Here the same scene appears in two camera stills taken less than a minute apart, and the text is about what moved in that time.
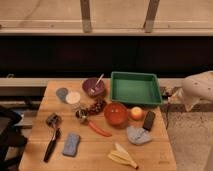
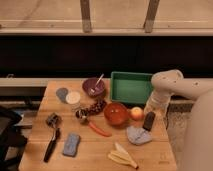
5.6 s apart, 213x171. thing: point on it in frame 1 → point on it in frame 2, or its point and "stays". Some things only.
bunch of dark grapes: [96, 107] stays
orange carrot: [100, 131] stays
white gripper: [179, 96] → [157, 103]
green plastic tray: [131, 87] stays
